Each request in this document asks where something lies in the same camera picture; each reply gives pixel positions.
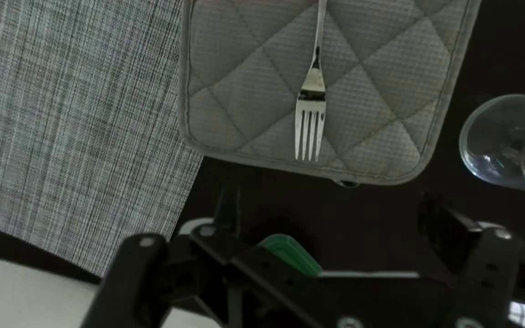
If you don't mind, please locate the grey quilted potholder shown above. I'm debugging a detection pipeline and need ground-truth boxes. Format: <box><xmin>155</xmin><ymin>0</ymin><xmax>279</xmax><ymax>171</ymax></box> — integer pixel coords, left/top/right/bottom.
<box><xmin>178</xmin><ymin>0</ymin><xmax>482</xmax><ymax>188</ymax></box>

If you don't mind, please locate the silver fork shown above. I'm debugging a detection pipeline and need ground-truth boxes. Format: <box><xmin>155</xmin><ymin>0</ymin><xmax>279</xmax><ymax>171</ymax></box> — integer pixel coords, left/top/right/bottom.
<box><xmin>293</xmin><ymin>0</ymin><xmax>328</xmax><ymax>162</ymax></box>

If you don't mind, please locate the clear drinking glass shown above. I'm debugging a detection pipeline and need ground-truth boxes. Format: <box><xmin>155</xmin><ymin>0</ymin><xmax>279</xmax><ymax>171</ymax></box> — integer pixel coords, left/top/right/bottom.
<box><xmin>458</xmin><ymin>94</ymin><xmax>525</xmax><ymax>197</ymax></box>

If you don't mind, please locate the grey woven placemat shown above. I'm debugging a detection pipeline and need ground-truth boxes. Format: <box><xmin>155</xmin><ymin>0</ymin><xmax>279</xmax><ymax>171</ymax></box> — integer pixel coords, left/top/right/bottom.
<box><xmin>0</xmin><ymin>0</ymin><xmax>205</xmax><ymax>278</ymax></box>

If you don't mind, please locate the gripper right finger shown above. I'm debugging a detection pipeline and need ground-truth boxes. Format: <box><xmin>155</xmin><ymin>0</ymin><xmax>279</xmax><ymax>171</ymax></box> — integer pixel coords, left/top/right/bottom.
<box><xmin>417</xmin><ymin>191</ymin><xmax>525</xmax><ymax>328</ymax></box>

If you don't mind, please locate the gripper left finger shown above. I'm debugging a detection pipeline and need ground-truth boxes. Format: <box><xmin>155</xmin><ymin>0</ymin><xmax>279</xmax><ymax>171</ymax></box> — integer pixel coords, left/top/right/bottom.
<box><xmin>82</xmin><ymin>184</ymin><xmax>324</xmax><ymax>328</ymax></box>

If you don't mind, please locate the green plastic object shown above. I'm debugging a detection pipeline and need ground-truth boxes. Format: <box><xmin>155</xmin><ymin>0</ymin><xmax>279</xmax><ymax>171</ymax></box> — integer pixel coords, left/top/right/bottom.
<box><xmin>258</xmin><ymin>234</ymin><xmax>323</xmax><ymax>277</ymax></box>

